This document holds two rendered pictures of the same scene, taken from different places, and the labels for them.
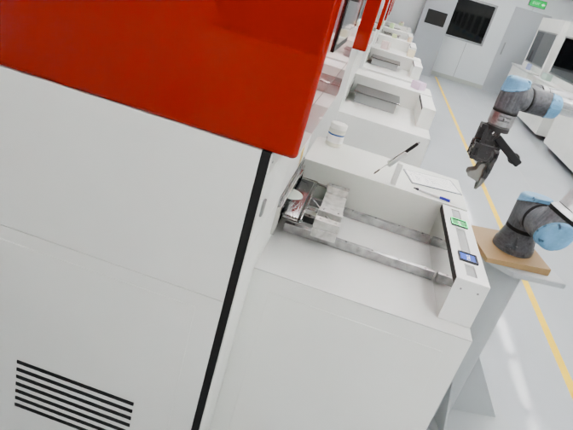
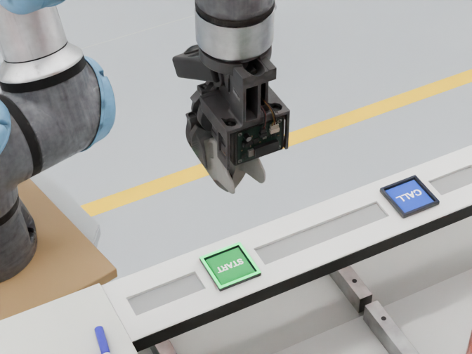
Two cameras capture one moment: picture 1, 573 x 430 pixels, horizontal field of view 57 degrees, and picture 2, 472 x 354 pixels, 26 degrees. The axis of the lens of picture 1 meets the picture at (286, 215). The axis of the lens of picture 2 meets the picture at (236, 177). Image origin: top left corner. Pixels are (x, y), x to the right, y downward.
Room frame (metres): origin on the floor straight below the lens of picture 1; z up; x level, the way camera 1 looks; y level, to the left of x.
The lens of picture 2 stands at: (2.09, 0.12, 1.90)
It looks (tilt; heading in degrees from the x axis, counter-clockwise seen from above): 44 degrees down; 238
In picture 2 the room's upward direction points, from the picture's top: straight up
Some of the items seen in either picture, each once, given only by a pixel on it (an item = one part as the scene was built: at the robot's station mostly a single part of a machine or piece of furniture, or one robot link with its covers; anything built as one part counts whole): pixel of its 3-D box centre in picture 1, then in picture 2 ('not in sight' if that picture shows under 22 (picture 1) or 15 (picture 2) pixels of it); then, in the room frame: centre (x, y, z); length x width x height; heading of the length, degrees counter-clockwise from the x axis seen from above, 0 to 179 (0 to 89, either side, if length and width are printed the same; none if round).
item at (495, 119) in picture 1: (500, 119); (237, 24); (1.66, -0.55, 1.33); 0.08 x 0.08 x 0.05
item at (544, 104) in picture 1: (538, 101); not in sight; (1.70, -0.65, 1.40); 0.11 x 0.11 x 0.08; 11
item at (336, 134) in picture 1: (336, 134); not in sight; (2.14, -0.11, 1.01); 0.07 x 0.07 x 0.10
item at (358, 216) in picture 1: (362, 217); not in sight; (1.78, -0.27, 0.84); 0.50 x 0.02 x 0.03; 85
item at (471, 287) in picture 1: (454, 258); (316, 269); (1.54, -0.56, 0.89); 0.55 x 0.09 x 0.14; 175
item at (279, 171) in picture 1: (284, 177); not in sight; (1.46, 0.04, 1.02); 0.81 x 0.03 x 0.40; 175
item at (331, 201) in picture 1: (330, 213); not in sight; (1.66, -0.14, 0.87); 0.36 x 0.08 x 0.03; 175
